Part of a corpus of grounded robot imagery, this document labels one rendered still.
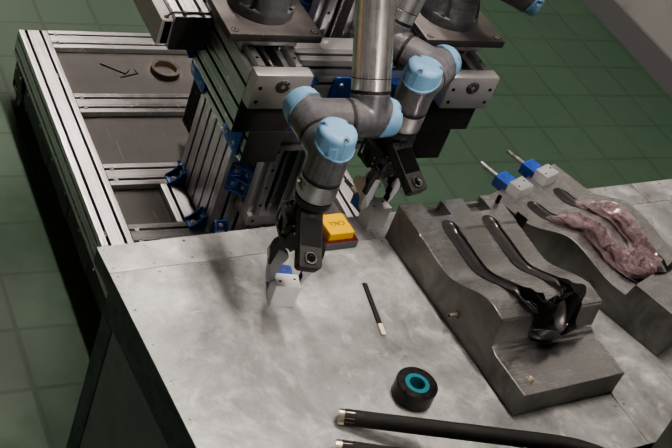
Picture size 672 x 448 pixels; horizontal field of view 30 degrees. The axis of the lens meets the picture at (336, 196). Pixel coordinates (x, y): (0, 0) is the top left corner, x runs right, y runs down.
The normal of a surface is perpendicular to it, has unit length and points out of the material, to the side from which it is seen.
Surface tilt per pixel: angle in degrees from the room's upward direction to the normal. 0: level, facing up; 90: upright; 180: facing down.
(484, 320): 90
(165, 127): 0
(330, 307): 0
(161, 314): 0
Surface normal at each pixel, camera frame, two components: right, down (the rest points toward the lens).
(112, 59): 0.30, -0.75
